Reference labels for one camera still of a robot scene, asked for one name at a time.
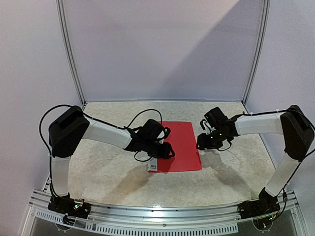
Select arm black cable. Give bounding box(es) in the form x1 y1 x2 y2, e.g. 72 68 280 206
216 108 315 160
39 104 163 197

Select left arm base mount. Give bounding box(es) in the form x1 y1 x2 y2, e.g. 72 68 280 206
48 195 92 219

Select red file folder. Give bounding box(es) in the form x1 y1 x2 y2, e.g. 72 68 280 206
147 121 202 173

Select aluminium front rail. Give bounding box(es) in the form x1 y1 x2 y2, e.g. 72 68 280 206
21 190 308 236

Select right aluminium corner post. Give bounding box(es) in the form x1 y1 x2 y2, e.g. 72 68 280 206
242 0 270 106

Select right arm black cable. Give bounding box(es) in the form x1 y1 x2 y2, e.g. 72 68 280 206
216 108 315 160

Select aluminium corner post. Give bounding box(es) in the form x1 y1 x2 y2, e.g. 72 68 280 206
242 0 270 106
56 0 86 106

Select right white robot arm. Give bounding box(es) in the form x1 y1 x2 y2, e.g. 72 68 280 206
196 105 315 214

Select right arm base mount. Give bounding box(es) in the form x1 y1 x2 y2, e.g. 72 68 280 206
237 195 280 219

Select left aluminium corner post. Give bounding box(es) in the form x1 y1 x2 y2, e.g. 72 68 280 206
56 0 86 106

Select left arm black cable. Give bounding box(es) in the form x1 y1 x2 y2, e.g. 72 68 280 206
39 104 163 197

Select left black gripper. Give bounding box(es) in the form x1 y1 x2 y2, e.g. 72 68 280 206
143 139 175 160

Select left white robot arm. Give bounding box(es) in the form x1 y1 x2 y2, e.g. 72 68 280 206
48 106 175 213

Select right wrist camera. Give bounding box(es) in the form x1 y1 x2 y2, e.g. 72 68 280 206
199 119 214 133

